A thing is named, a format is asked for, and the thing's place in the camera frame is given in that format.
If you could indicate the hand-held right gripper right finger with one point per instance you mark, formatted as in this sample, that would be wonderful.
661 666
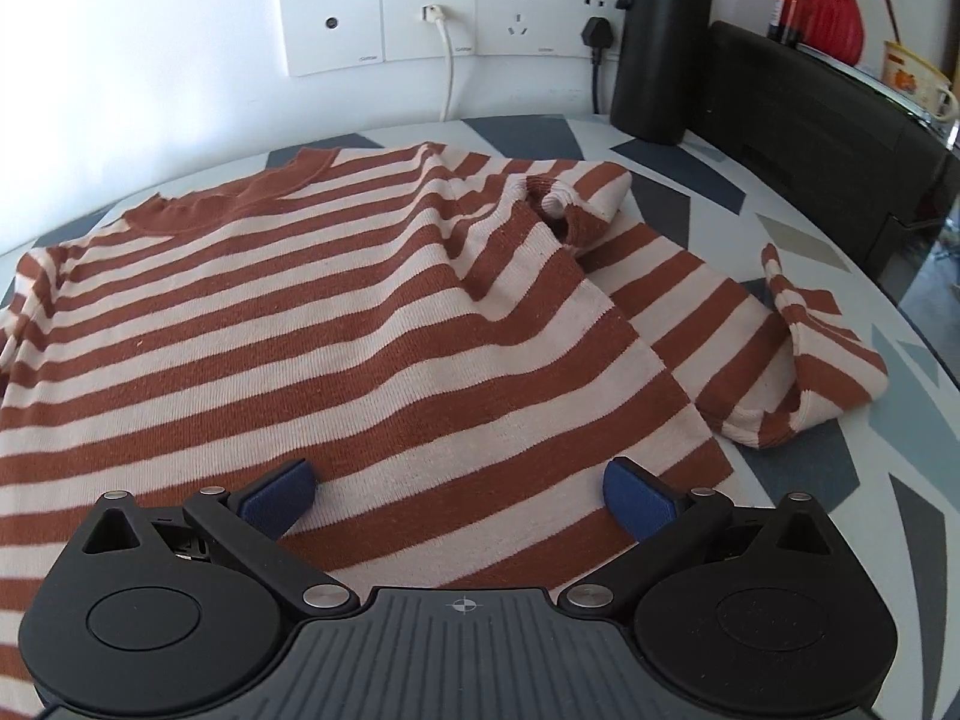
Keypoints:
637 506

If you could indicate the red vase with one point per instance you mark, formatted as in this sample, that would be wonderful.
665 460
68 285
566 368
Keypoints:
829 7

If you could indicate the brown white striped sweater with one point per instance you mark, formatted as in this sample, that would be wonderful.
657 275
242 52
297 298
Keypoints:
337 315

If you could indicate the black water bottle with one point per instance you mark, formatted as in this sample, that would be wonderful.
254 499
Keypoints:
660 45

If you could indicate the white wall coaxial outlet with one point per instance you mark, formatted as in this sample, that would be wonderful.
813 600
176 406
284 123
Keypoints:
330 22

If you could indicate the small dark bottle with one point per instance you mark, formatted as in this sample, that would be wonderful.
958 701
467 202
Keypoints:
787 15

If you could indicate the black box appliance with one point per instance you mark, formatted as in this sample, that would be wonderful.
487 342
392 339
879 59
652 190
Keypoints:
810 142

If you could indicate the white orange printed mug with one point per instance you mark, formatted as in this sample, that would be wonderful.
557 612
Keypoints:
911 79

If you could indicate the white wall data outlet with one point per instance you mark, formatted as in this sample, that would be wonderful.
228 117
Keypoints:
405 15

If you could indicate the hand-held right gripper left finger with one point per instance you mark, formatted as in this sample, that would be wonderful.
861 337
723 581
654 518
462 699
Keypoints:
281 499

